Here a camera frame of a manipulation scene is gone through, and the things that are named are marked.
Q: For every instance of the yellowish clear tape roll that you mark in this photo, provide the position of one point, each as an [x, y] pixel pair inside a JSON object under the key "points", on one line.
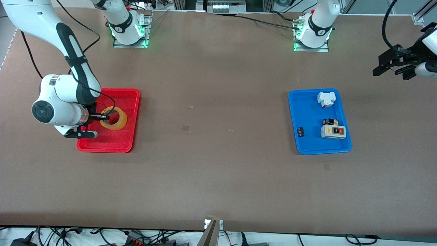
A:
{"points": [[117, 126]]}

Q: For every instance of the orange connector block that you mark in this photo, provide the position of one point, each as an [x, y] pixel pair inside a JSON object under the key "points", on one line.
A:
{"points": [[136, 238]]}

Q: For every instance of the small black terminal block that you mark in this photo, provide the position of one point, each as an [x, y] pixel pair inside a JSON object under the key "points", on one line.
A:
{"points": [[300, 132]]}

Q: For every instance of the grey metal equipment frame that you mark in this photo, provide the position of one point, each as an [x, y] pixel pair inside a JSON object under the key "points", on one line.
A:
{"points": [[223, 7]]}

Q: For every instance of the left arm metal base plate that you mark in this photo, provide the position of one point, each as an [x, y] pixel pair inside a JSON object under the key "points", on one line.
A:
{"points": [[322, 50]]}

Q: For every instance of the blue plastic tray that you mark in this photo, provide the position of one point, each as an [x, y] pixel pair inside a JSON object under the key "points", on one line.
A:
{"points": [[315, 143]]}

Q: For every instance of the grey push button switch box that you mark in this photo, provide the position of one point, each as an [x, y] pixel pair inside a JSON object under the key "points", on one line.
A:
{"points": [[333, 133]]}

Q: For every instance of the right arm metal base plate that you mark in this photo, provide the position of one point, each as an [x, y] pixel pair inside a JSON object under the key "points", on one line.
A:
{"points": [[117, 45]]}

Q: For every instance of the metal corner bracket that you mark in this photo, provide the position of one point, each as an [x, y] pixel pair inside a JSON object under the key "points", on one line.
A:
{"points": [[418, 17]]}

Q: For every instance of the aluminium profile post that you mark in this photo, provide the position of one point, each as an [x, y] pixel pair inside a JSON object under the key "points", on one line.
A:
{"points": [[209, 235]]}

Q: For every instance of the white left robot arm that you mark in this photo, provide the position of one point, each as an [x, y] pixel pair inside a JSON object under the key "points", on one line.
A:
{"points": [[317, 24]]}

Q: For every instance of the black power adapter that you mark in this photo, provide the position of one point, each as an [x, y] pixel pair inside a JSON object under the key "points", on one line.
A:
{"points": [[22, 242]]}

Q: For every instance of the small black orange component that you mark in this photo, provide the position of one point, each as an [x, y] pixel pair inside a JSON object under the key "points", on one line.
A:
{"points": [[329, 121]]}

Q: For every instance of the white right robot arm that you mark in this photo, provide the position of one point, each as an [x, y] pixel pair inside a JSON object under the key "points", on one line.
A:
{"points": [[34, 17]]}

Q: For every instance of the red plastic tray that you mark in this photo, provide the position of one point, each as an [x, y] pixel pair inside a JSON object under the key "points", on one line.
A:
{"points": [[119, 143]]}

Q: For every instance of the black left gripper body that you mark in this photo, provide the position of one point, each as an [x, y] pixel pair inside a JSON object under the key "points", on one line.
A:
{"points": [[407, 58]]}

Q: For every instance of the white plug adapter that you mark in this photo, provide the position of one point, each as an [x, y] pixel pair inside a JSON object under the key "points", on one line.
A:
{"points": [[326, 98]]}

